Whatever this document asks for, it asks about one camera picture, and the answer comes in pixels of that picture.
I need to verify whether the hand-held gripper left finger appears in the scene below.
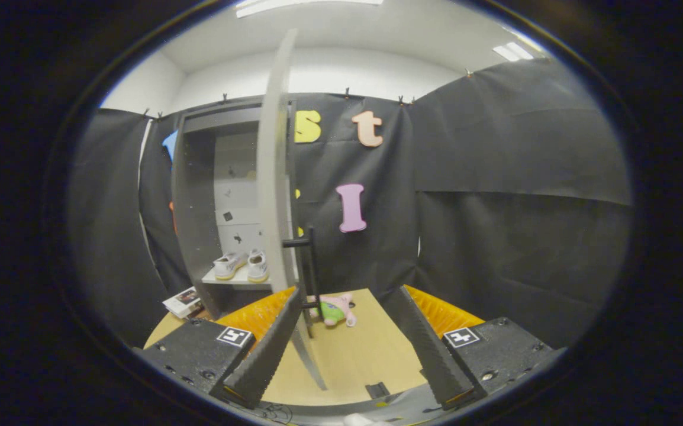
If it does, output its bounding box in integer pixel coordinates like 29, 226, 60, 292
134, 287, 305, 410

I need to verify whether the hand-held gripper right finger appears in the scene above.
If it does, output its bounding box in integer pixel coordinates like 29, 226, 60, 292
382, 285, 568, 412

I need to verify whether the white shoe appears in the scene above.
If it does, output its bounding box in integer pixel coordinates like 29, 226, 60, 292
212, 252, 247, 281
246, 249, 270, 283

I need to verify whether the grey shoe cabinet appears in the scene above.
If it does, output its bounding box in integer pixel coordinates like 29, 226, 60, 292
171, 98, 304, 321

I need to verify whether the light grey shoe cabinet door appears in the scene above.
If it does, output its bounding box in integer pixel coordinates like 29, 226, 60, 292
257, 28, 329, 391

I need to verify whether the pink and green plush toy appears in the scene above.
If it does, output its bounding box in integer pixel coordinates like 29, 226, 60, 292
317, 292, 357, 328

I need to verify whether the white book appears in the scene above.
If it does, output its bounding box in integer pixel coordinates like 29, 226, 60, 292
162, 286, 204, 320

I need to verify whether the black backdrop cloth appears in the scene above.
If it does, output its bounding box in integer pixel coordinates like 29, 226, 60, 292
68, 59, 635, 350

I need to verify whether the double ceiling light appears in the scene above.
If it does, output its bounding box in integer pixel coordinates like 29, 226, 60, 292
493, 41, 535, 62

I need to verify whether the long ceiling light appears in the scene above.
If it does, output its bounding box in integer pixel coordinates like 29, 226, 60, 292
236, 0, 384, 18

